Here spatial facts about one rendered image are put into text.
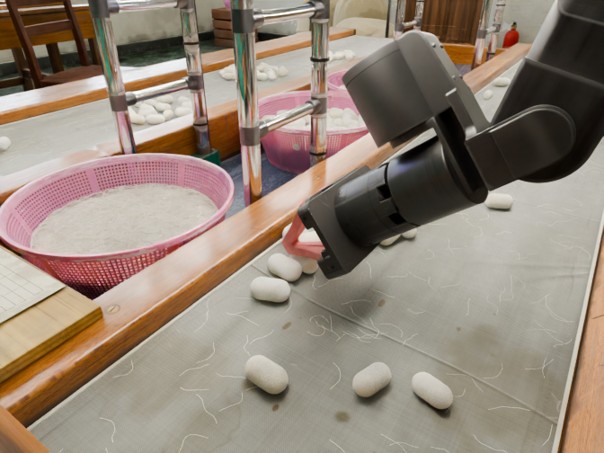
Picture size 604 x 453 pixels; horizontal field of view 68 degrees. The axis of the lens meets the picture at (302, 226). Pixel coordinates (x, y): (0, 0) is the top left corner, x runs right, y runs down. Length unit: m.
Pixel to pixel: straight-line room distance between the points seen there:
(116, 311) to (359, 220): 0.21
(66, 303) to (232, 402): 0.16
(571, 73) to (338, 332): 0.25
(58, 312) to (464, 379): 0.32
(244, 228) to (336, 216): 0.15
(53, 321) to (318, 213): 0.22
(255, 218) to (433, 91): 0.26
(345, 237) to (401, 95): 0.12
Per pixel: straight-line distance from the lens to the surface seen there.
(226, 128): 0.89
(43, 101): 1.09
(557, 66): 0.30
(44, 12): 3.23
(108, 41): 0.68
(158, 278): 0.43
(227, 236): 0.48
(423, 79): 0.32
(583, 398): 0.39
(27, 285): 0.44
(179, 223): 0.58
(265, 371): 0.34
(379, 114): 0.32
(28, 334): 0.40
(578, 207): 0.68
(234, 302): 0.43
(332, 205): 0.37
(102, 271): 0.50
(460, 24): 5.50
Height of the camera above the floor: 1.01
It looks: 31 degrees down
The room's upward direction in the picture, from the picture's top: straight up
